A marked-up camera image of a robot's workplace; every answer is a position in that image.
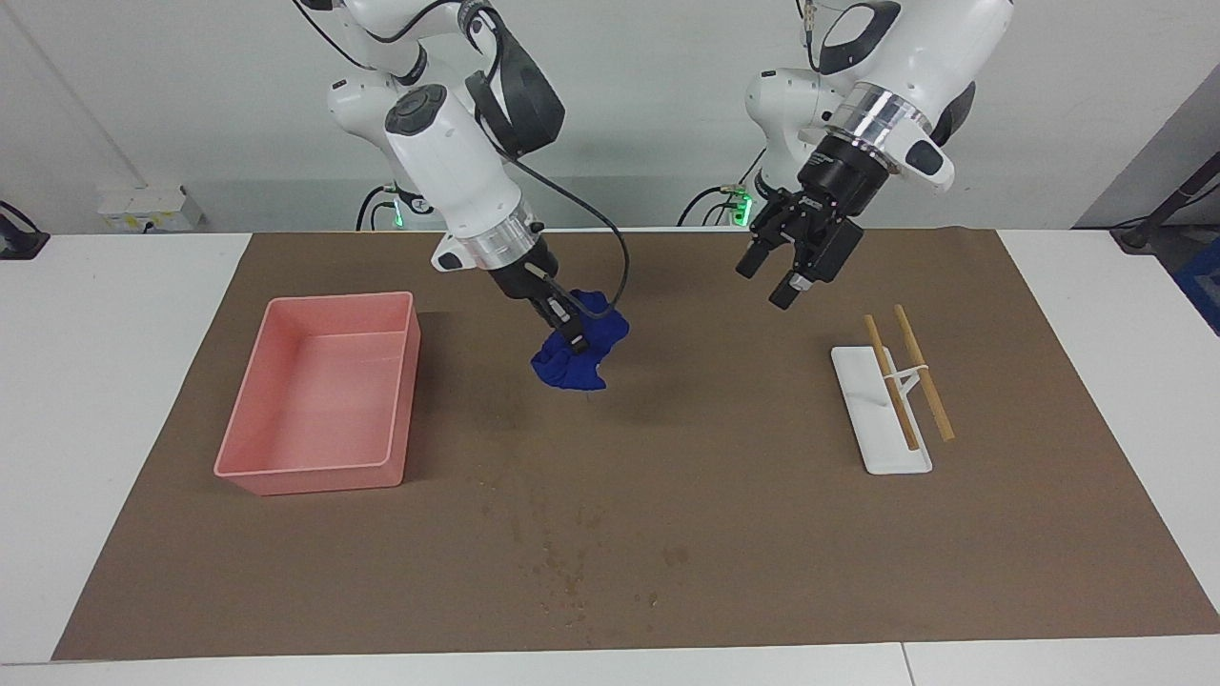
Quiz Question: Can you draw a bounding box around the brown table mat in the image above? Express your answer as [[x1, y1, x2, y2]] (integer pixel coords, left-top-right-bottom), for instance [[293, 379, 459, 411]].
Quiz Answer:
[[52, 229, 1220, 661]]

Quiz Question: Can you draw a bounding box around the black desk clamp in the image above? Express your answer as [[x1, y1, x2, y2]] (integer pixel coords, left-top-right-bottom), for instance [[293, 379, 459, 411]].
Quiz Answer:
[[0, 200, 51, 260]]

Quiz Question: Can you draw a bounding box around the white wall outlet box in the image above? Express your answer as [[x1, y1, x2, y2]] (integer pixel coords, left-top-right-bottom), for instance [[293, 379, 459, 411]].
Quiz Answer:
[[98, 186, 203, 232]]

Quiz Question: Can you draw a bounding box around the wooden rack dowel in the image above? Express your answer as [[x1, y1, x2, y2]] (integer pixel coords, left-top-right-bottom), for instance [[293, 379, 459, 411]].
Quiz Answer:
[[864, 314, 921, 452], [892, 305, 956, 443]]

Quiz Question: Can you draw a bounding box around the pink plastic bin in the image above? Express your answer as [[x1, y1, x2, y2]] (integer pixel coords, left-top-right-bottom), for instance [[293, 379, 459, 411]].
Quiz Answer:
[[213, 292, 421, 496]]

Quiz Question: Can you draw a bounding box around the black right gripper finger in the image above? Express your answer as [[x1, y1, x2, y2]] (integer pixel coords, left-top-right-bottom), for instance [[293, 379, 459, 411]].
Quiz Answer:
[[537, 299, 589, 356], [555, 286, 596, 327]]

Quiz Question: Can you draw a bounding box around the blue crate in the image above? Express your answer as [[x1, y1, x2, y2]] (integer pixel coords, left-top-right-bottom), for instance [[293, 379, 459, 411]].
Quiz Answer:
[[1174, 238, 1220, 336]]

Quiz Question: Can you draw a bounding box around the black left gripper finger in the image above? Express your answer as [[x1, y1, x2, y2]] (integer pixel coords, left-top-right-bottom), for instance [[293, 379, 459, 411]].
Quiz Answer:
[[768, 271, 814, 312], [735, 237, 779, 281]]

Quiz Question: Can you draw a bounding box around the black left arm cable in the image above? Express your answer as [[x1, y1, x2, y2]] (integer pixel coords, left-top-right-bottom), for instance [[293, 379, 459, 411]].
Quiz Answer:
[[799, 0, 825, 72]]

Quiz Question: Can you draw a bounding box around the black base cable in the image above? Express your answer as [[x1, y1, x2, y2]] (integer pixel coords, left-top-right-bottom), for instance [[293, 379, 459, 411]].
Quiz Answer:
[[678, 143, 768, 228], [356, 184, 397, 232]]

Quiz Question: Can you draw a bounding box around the black stand leg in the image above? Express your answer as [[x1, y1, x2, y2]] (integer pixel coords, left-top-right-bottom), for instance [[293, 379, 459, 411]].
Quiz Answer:
[[1110, 152, 1220, 253]]

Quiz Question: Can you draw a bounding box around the blue towel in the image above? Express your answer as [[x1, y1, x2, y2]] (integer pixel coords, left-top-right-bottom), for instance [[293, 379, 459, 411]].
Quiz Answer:
[[530, 289, 631, 392]]

